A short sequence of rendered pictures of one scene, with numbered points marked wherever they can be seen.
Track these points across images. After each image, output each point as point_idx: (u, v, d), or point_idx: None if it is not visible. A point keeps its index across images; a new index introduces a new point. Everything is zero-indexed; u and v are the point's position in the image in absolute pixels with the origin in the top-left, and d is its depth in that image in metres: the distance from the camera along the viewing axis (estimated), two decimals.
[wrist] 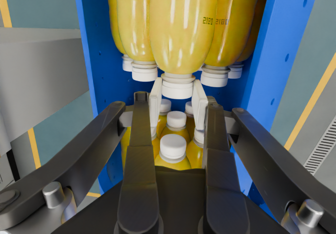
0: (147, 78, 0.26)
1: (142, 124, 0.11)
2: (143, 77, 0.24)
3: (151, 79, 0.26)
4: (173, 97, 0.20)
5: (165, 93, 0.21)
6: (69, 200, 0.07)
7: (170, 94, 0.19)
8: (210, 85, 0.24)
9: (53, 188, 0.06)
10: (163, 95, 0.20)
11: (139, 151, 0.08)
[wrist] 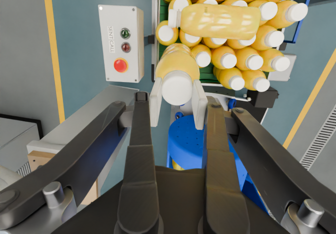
0: None
1: (142, 124, 0.11)
2: None
3: None
4: (174, 81, 0.20)
5: (165, 90, 0.21)
6: (69, 200, 0.07)
7: (171, 75, 0.20)
8: None
9: (53, 188, 0.06)
10: (164, 83, 0.20)
11: (139, 151, 0.08)
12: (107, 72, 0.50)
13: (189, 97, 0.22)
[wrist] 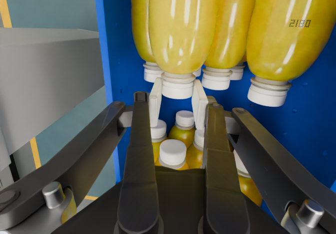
0: None
1: (142, 124, 0.11)
2: (178, 94, 0.19)
3: (186, 96, 0.20)
4: None
5: None
6: (69, 200, 0.07)
7: None
8: (265, 105, 0.19)
9: (53, 188, 0.06)
10: None
11: (139, 151, 0.08)
12: None
13: None
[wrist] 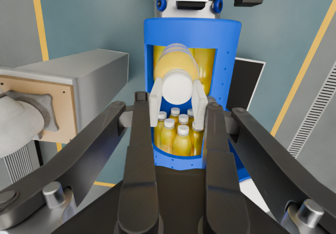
0: (180, 90, 0.20)
1: (142, 124, 0.11)
2: (179, 73, 0.20)
3: (187, 85, 0.20)
4: None
5: None
6: (69, 200, 0.07)
7: None
8: None
9: (53, 188, 0.06)
10: None
11: (139, 151, 0.08)
12: None
13: None
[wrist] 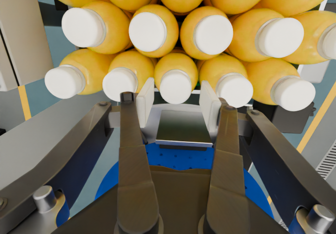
0: (178, 90, 0.20)
1: (131, 125, 0.11)
2: (177, 73, 0.20)
3: (185, 84, 0.20)
4: (73, 14, 0.17)
5: (66, 27, 0.18)
6: (62, 203, 0.07)
7: (70, 9, 0.18)
8: None
9: (44, 192, 0.06)
10: (62, 18, 0.18)
11: (131, 152, 0.08)
12: None
13: (98, 38, 0.19)
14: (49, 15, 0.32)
